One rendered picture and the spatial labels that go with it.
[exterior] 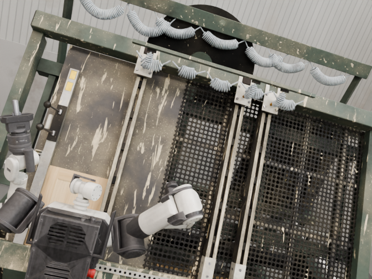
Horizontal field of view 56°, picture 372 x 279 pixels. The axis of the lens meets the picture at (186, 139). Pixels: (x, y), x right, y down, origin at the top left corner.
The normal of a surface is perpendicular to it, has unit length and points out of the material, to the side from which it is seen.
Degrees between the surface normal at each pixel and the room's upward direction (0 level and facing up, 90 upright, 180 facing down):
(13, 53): 90
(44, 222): 67
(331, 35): 90
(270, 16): 90
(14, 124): 78
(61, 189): 56
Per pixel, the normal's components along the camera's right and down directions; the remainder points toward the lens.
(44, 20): 0.20, -0.20
